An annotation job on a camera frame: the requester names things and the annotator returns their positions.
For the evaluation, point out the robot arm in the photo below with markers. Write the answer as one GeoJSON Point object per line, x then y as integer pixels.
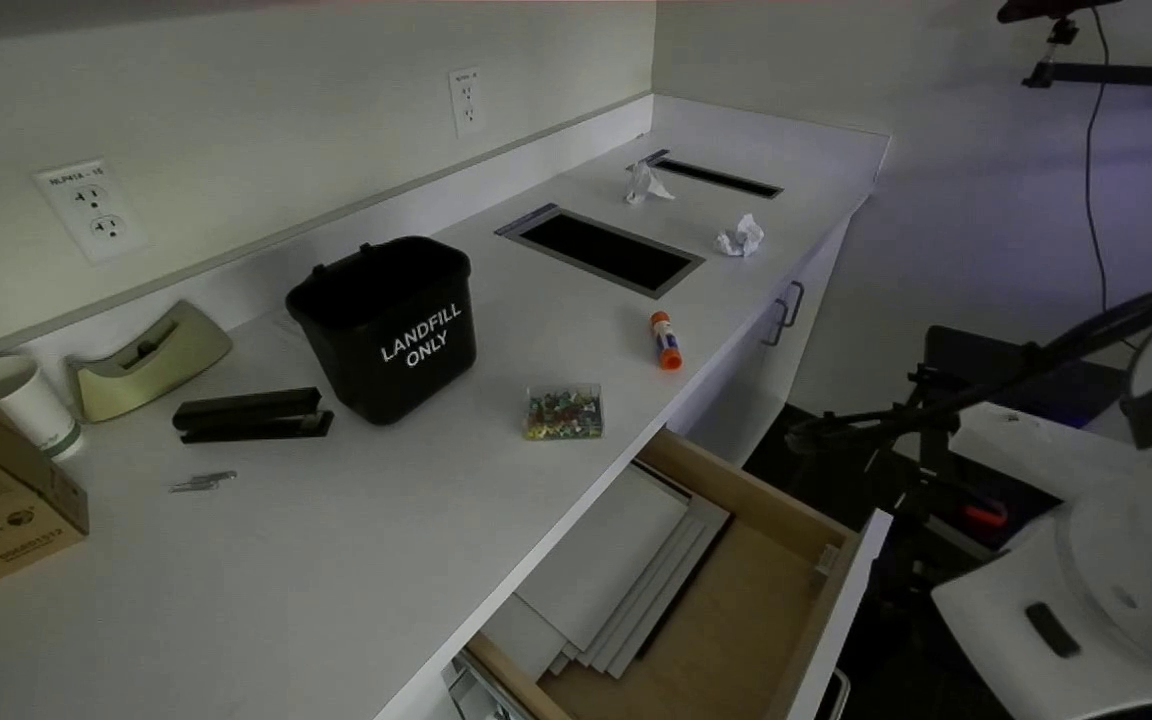
{"type": "Point", "coordinates": [1136, 560]}

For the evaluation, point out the clear case of pins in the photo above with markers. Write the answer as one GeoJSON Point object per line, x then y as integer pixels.
{"type": "Point", "coordinates": [563, 414]}

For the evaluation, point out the wooden drawer with white front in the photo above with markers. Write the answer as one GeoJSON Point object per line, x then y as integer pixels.
{"type": "Point", "coordinates": [736, 620]}

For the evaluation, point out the orange capped glue stick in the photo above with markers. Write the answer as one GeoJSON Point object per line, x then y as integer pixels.
{"type": "Point", "coordinates": [666, 342]}

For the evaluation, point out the large metal framed counter opening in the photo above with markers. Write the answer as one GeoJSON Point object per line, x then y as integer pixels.
{"type": "Point", "coordinates": [604, 251]}

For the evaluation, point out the white cabinet door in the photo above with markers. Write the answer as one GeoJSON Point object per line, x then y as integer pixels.
{"type": "Point", "coordinates": [736, 390]}

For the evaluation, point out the crumpled white paper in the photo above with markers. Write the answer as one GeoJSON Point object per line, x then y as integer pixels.
{"type": "Point", "coordinates": [643, 183]}
{"type": "Point", "coordinates": [742, 238]}

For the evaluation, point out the black waste bin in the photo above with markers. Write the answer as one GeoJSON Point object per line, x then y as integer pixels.
{"type": "Point", "coordinates": [386, 330]}

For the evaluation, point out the stack of grey paper sheets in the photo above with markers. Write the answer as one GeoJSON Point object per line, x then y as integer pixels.
{"type": "Point", "coordinates": [616, 560]}

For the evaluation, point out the black stapler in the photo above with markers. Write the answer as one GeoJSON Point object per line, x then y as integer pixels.
{"type": "Point", "coordinates": [251, 414]}

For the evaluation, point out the strip of staples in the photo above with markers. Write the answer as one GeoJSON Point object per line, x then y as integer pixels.
{"type": "Point", "coordinates": [202, 482]}

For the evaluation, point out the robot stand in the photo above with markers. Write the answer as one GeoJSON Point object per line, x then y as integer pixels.
{"type": "Point", "coordinates": [976, 360]}

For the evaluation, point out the beige tape dispenser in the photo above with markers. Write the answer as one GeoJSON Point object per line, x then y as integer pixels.
{"type": "Point", "coordinates": [151, 365]}

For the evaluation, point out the small red tool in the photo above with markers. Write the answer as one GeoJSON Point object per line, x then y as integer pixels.
{"type": "Point", "coordinates": [986, 516]}

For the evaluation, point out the white paper cup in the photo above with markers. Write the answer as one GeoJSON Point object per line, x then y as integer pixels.
{"type": "Point", "coordinates": [31, 400]}

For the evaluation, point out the wall socket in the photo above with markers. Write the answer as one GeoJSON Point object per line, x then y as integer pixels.
{"type": "Point", "coordinates": [91, 210]}
{"type": "Point", "coordinates": [467, 101]}

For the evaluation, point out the camera on mount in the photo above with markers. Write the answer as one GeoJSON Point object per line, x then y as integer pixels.
{"type": "Point", "coordinates": [1116, 73]}

